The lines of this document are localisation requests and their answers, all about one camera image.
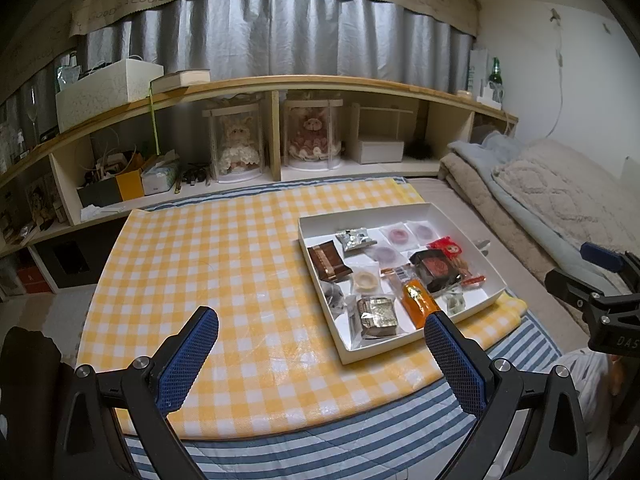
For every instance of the beige fleece blanket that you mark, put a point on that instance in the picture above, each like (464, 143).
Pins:
(480, 195)

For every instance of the yellow checked tablecloth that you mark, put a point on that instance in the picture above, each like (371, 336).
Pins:
(200, 260)

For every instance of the pink dress bunny doll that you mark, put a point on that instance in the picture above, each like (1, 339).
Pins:
(312, 137)

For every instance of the white storage box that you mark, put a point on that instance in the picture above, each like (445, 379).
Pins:
(380, 151)

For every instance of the wooden shelf unit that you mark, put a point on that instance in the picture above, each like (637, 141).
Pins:
(300, 85)

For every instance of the grey-blue blanket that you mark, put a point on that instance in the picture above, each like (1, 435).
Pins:
(500, 155)

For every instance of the tissue box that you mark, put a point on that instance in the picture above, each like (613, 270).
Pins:
(160, 177)

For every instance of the grey curtain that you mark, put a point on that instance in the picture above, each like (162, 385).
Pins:
(300, 35)

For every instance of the dark green box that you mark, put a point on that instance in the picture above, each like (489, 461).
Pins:
(100, 194)

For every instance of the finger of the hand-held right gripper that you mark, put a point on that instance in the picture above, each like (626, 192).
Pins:
(600, 255)
(570, 286)

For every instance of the brown chocolate packet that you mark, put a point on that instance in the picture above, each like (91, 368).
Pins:
(327, 260)

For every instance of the clear pale pastry packet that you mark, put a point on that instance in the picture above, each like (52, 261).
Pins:
(455, 303)

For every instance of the beige pastry packet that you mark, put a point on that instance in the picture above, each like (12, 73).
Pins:
(366, 280)

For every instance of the person's striped pants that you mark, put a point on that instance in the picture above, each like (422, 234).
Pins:
(585, 385)

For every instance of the orange snack packet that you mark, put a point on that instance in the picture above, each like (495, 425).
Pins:
(419, 300)

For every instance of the thick book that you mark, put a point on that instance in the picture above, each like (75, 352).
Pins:
(180, 80)

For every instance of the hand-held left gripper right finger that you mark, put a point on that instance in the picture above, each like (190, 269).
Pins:
(455, 360)

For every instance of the clear doll display case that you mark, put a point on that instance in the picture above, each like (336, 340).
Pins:
(235, 177)
(312, 165)

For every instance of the cream dress bunny doll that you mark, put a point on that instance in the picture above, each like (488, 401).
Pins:
(235, 142)

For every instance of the white paper bag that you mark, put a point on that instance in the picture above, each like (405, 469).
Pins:
(477, 70)

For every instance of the purple pastry packet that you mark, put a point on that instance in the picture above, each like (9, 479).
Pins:
(398, 234)
(425, 231)
(385, 253)

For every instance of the red white snack stick packet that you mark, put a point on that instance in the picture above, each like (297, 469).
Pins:
(472, 280)

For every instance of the green glass bottle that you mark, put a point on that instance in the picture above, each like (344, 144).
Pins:
(495, 75)

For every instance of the small framed picture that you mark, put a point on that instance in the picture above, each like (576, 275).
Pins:
(42, 202)

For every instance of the white cardboard tray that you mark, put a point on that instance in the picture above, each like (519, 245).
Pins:
(325, 232)

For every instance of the clear dark snack packet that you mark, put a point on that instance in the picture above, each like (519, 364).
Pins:
(332, 296)

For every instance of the red box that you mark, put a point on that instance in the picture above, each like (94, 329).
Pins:
(30, 280)

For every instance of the white crumpled paper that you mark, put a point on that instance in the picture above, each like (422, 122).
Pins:
(100, 211)

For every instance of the dark mooncake packet red label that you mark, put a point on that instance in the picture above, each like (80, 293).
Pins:
(435, 270)

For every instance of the yellow box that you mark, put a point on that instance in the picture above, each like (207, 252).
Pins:
(131, 185)

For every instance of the large white box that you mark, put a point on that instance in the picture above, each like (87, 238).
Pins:
(100, 95)

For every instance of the small wooden drawer box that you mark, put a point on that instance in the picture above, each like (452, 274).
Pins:
(356, 125)

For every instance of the silver white snack packet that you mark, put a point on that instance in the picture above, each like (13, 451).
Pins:
(354, 239)

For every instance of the wine glass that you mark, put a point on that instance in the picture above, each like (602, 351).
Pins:
(32, 105)

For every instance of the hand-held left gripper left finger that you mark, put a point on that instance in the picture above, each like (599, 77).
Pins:
(187, 355)

